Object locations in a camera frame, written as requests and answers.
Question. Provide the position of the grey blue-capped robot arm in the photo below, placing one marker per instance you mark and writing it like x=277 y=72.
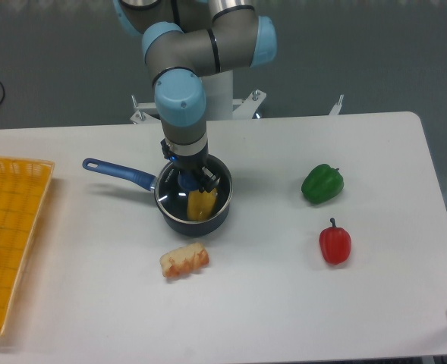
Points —
x=181 y=43

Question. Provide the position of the toy bread roll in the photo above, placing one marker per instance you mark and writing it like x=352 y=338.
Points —
x=184 y=260

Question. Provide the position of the yellow plastic basket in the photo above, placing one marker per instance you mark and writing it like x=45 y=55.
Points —
x=24 y=184

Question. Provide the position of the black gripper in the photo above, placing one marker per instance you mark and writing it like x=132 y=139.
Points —
x=191 y=159

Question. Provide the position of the red bell pepper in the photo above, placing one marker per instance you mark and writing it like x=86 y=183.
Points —
x=335 y=244

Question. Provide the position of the dark pot with blue handle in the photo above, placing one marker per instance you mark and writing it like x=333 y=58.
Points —
x=141 y=179

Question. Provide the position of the green bell pepper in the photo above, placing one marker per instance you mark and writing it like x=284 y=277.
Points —
x=322 y=184

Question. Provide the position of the glass lid with blue knob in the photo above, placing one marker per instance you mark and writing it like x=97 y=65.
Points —
x=172 y=188

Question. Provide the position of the yellow bell pepper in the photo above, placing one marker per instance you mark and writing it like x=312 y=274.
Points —
x=200 y=205

